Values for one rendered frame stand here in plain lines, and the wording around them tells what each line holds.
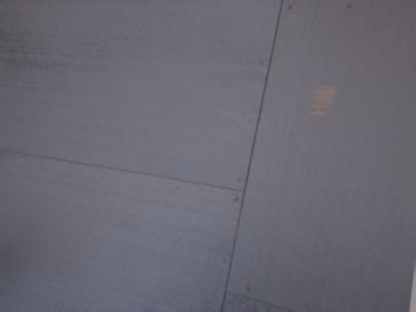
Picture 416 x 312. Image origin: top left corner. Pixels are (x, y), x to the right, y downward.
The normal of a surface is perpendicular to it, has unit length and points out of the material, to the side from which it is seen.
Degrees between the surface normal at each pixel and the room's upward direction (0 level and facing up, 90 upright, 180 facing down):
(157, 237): 90
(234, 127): 90
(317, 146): 90
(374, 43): 90
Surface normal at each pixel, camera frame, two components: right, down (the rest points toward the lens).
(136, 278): -0.40, -0.22
